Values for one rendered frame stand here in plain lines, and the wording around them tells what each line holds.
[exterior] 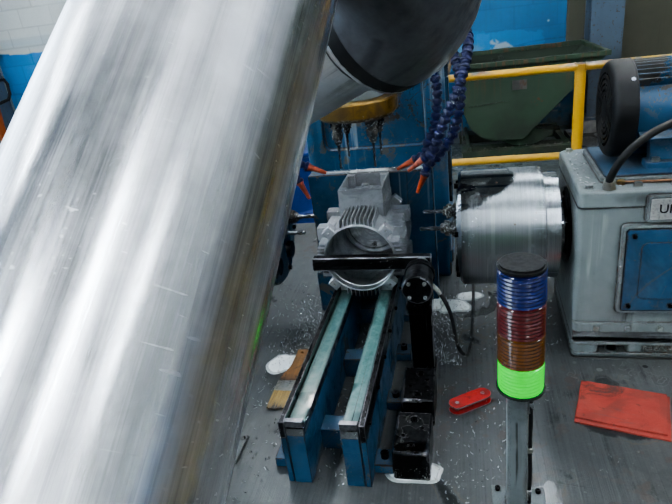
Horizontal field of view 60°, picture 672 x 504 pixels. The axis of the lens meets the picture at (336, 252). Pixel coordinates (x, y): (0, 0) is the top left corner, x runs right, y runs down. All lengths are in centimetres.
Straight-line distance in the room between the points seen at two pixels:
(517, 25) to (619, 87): 520
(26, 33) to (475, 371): 724
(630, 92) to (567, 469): 66
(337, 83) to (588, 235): 78
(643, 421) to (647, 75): 61
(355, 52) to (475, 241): 79
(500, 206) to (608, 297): 28
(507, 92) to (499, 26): 116
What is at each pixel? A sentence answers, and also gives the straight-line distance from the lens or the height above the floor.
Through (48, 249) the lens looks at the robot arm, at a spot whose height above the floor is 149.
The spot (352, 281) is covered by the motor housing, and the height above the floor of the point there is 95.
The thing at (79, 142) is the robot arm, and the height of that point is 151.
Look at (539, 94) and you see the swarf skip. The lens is 537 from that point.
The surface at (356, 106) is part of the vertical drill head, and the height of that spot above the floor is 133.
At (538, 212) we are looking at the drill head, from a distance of 119.
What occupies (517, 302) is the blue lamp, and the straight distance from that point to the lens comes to 73.
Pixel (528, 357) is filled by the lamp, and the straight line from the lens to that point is 78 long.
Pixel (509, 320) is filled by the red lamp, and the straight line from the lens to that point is 75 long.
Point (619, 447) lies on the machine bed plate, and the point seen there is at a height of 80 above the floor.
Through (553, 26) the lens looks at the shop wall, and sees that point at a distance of 640.
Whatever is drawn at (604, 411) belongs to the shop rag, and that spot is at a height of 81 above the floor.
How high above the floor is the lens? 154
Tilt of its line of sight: 24 degrees down
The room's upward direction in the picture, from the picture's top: 8 degrees counter-clockwise
